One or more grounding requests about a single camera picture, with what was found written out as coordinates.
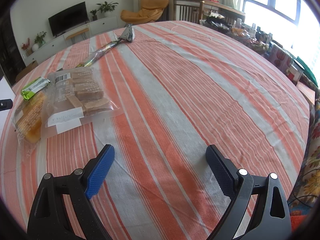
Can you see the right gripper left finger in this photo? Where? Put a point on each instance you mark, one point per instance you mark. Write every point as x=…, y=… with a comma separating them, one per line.
x=48, y=217

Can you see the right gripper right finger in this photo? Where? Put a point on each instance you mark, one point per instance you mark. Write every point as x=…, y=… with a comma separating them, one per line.
x=270, y=218

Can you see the green snack packet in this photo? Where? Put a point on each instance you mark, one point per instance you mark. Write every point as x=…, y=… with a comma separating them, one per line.
x=28, y=91

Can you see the bagged sliced bread loaf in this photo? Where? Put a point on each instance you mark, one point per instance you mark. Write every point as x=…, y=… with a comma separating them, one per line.
x=27, y=118

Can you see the clear bag brown biscuits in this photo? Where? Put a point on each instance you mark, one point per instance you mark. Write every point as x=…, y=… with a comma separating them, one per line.
x=76, y=97

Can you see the white cardboard box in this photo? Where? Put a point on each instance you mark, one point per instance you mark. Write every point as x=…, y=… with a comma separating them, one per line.
x=7, y=97

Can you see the red fleece garment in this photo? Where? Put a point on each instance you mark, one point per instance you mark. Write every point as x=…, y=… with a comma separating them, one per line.
x=297, y=217

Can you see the floral patterned sofa cover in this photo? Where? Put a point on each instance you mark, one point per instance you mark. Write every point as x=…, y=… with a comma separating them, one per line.
x=306, y=189

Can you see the black glass display cabinet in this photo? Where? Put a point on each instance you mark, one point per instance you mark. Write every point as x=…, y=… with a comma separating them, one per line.
x=11, y=61

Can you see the brown cardboard box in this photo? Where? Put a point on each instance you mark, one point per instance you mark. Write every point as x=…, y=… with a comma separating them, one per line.
x=26, y=70

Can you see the red flowers in vase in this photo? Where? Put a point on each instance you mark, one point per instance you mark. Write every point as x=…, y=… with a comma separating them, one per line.
x=26, y=47

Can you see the white round vase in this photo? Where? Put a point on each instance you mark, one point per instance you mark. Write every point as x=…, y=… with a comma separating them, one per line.
x=35, y=47

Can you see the green plant glass vase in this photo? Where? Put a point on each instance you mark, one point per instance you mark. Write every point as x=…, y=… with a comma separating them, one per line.
x=39, y=38

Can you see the long silver snack packet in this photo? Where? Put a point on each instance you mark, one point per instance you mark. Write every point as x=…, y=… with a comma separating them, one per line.
x=95, y=56

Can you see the small wooden bench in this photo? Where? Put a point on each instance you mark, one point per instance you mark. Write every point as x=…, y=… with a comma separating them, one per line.
x=82, y=32

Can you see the black flat television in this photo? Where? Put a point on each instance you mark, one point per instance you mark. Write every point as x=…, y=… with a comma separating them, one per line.
x=68, y=18

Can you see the white tv cabinet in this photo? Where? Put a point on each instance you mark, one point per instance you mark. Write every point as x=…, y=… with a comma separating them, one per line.
x=57, y=44

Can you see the small potted plant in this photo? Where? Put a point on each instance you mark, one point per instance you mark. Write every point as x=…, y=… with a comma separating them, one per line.
x=94, y=14

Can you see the large potted green plant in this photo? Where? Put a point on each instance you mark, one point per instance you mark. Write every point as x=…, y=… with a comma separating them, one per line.
x=106, y=8

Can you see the grey pyramid snack packet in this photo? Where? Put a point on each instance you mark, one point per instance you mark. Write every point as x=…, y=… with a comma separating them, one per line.
x=128, y=34

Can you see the cluttered side table items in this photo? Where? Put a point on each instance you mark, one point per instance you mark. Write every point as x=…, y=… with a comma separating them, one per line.
x=263, y=44

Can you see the striped orange grey tablecloth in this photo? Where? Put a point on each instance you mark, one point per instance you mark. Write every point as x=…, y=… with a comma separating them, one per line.
x=181, y=87

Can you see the orange rocking lounge chair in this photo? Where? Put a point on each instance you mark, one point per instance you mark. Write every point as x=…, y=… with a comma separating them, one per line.
x=150, y=11

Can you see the dark wooden crib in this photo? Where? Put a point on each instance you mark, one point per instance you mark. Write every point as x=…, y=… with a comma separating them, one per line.
x=188, y=10

